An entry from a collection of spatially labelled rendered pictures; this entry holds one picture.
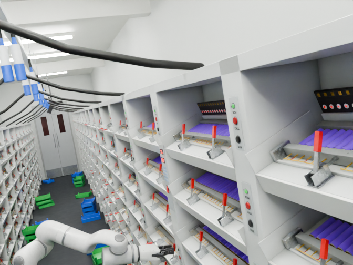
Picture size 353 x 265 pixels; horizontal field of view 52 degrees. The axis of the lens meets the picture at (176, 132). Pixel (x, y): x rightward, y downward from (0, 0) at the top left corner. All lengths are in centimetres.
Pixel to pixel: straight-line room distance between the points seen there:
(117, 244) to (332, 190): 120
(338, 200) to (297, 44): 25
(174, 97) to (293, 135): 72
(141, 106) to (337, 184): 163
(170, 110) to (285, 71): 71
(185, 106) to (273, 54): 84
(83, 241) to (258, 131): 118
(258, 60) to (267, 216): 34
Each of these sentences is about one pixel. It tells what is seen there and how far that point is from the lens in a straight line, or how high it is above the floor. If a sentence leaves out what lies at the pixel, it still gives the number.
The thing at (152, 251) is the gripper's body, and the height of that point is 106.
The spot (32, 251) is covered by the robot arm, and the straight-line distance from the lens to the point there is 193.
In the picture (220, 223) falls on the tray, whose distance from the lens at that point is 109.
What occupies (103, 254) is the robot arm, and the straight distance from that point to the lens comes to 173.
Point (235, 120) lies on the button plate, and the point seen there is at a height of 167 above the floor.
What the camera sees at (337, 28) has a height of 180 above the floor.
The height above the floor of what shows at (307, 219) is 142.
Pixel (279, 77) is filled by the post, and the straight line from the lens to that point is 83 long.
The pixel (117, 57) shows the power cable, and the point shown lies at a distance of 105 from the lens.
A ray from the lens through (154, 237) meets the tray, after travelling 220.
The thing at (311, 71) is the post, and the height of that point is 175.
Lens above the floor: 174
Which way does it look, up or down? 5 degrees down
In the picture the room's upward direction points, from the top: 9 degrees counter-clockwise
